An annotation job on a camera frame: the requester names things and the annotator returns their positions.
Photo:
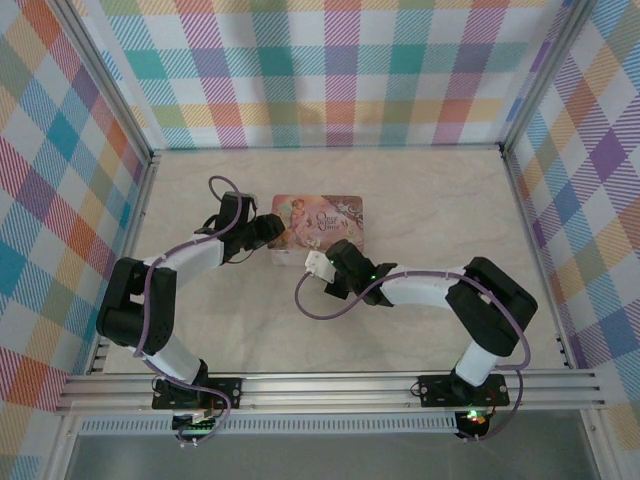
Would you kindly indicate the pink illustrated tin box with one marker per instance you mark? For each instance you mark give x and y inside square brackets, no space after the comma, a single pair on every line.
[320,222]

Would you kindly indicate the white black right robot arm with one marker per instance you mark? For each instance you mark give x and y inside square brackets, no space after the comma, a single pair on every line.
[495,310]

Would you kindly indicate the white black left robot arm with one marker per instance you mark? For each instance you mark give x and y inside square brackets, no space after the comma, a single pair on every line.
[135,310]

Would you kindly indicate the grey metal panel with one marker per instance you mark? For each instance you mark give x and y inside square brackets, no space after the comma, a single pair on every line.
[325,457]

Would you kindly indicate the left green circuit board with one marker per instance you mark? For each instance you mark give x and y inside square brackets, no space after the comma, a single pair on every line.
[197,422]

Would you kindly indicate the right circuit board with LED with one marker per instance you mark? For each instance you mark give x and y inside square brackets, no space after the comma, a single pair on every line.
[474,419]

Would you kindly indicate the aluminium mounting rail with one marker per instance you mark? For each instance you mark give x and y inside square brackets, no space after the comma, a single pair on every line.
[325,385]

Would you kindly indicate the aluminium side rail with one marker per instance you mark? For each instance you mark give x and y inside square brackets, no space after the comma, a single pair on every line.
[135,225]
[535,250]

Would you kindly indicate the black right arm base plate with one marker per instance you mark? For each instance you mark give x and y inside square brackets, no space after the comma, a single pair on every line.
[435,390]

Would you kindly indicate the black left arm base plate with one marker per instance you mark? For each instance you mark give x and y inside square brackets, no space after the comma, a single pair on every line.
[227,392]

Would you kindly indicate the aluminium frame post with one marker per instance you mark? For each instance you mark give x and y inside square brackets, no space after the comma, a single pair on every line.
[545,75]
[107,75]

